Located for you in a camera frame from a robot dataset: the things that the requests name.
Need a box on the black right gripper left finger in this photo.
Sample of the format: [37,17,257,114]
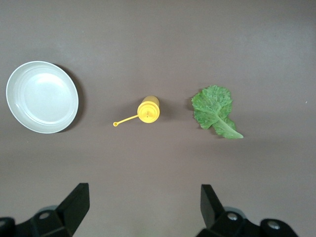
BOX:
[16,183,90,237]

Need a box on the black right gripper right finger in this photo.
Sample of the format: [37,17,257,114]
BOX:
[197,184,262,237]

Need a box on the green lettuce leaf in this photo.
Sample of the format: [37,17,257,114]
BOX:
[191,85,244,140]

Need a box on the beige round plate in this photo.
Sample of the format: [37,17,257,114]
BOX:
[5,61,79,134]

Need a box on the yellow squeeze sauce bottle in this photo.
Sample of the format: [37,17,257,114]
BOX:
[113,95,161,127]

